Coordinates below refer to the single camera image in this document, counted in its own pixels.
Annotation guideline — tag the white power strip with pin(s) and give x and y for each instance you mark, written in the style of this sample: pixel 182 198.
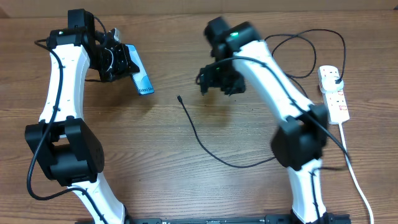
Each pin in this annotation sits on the white power strip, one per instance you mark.
pixel 334 101

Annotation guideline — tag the white charger plug adapter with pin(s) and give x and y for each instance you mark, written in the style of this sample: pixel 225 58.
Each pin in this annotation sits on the white charger plug adapter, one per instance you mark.
pixel 330 84

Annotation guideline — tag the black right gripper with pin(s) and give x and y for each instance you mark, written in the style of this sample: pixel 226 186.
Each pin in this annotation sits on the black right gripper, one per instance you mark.
pixel 209 81

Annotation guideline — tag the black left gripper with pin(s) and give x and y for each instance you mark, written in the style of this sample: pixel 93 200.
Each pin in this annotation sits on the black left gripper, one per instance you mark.
pixel 125 66

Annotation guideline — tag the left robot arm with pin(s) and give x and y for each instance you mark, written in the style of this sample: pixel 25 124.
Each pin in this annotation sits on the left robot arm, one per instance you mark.
pixel 62 144

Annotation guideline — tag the Galaxy smartphone teal screen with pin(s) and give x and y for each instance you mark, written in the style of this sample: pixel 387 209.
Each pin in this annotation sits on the Galaxy smartphone teal screen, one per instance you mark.
pixel 140 78

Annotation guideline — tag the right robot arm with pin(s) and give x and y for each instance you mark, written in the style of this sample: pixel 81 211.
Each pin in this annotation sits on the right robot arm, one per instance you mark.
pixel 242 56

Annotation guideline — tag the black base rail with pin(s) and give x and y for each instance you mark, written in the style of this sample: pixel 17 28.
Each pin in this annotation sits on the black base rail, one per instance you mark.
pixel 328 218

